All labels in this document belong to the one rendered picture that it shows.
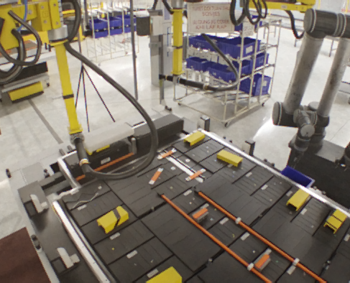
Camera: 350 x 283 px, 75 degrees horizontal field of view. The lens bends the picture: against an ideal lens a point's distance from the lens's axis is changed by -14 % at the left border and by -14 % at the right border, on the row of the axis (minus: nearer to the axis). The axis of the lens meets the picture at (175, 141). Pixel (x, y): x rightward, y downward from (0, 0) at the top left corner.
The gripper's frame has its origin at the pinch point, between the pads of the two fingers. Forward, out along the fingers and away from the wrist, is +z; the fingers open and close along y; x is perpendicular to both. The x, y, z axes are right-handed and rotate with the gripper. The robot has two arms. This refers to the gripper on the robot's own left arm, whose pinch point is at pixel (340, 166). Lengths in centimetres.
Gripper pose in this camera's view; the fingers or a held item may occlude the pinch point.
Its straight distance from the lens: 194.0
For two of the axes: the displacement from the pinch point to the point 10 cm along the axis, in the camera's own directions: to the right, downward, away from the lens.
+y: -9.3, -2.3, 3.0
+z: 1.3, 5.5, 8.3
